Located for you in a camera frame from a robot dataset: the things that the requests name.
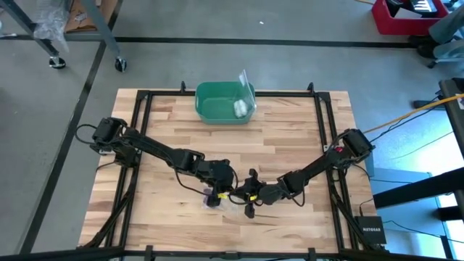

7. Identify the clear plastic wrap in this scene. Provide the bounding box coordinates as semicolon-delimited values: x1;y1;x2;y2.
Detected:
34;0;70;51

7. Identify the black metal table frame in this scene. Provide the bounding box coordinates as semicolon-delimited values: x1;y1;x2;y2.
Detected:
78;81;385;261

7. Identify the person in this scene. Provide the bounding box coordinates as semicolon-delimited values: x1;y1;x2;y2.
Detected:
409;7;464;70

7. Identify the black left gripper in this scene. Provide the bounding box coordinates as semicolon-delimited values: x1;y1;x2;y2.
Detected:
197;158;239;209

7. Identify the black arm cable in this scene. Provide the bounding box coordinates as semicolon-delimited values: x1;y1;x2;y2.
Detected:
173;169;215;199
228;179;307;208

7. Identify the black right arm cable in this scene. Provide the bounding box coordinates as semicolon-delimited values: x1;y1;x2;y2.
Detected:
228;179;307;208

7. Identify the upright clear plastic bag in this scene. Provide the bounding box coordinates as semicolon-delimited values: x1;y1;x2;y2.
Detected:
233;69;257;120

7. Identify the green plastic bin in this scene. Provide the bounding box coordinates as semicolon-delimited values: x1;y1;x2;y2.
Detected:
194;80;257;125

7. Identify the white bandage roll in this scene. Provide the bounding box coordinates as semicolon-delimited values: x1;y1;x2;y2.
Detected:
233;99;249;119

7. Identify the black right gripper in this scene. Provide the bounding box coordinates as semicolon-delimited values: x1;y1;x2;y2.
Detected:
231;168;288;220

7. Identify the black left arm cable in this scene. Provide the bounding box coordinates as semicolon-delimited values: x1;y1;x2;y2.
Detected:
173;169;215;199

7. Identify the red plastic bin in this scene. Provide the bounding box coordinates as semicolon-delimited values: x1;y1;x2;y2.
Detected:
370;0;450;36

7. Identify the black metal beam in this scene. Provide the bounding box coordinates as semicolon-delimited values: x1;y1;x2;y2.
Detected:
373;167;464;210

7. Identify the grey metal wheeled rack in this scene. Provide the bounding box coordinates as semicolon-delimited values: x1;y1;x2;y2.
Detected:
0;0;128;73

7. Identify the clear plastic bag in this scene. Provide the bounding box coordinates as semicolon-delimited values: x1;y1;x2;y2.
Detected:
233;69;257;120
200;185;242;214

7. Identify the brown cardboard box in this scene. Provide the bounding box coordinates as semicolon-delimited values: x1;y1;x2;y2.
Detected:
64;0;120;33

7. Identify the yellow cable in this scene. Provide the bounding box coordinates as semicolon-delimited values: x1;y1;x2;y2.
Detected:
364;93;464;134

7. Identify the black Netgear box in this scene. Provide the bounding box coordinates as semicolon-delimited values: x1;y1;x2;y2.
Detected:
354;215;387;246

